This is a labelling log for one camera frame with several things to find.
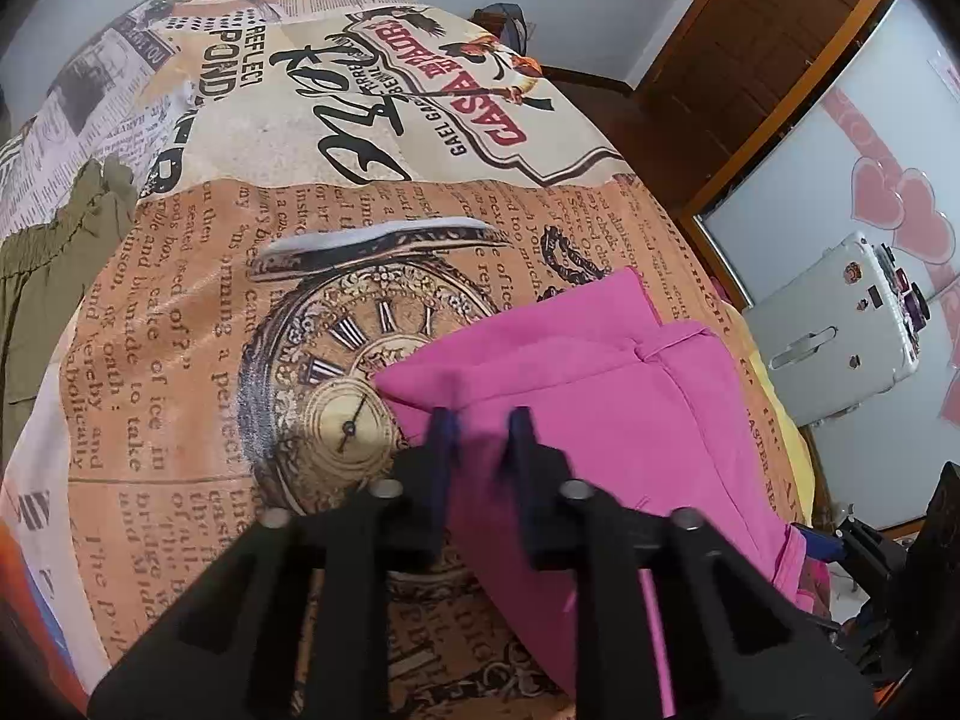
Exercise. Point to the olive green pants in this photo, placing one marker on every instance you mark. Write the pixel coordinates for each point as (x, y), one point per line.
(52, 270)

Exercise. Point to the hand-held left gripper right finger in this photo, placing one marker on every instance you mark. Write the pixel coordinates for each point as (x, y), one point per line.
(519, 431)

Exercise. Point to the yellow bed sheet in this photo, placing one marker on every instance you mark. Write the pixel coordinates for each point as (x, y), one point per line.
(787, 435)

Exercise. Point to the white bedside table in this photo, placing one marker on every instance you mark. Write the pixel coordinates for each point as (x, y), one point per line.
(825, 315)

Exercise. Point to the newspaper print blanket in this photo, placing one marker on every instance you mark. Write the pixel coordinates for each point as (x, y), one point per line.
(225, 315)

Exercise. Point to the brown wooden door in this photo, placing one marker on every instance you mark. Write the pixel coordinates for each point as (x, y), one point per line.
(757, 60)

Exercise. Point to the blue grey backpack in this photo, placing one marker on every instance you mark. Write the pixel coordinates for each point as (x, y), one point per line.
(510, 26)

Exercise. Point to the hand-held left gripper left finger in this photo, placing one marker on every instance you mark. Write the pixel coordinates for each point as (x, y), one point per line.
(442, 435)

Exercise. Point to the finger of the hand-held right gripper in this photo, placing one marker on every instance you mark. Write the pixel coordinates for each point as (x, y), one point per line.
(862, 551)

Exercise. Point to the pink pants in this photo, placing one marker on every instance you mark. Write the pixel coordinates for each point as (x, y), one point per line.
(637, 405)

